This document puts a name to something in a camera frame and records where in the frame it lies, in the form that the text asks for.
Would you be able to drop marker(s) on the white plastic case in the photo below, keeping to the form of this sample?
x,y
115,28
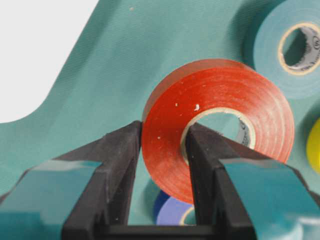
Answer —
x,y
36,38

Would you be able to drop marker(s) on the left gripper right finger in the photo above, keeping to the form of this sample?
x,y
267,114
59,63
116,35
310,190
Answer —
x,y
247,195

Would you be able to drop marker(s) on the red tape roll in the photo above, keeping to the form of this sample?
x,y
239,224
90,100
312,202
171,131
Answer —
x,y
220,120

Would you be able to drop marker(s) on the green tape roll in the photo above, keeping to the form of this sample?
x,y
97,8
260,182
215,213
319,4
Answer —
x,y
278,24

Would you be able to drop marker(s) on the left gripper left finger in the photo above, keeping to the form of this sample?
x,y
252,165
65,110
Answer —
x,y
66,197

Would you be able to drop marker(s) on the yellow tape roll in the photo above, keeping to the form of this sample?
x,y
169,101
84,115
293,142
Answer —
x,y
313,147

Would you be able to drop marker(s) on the green table cloth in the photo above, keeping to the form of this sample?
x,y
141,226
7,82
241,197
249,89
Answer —
x,y
126,48

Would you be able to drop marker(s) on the blue tape roll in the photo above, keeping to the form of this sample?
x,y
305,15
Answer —
x,y
169,211

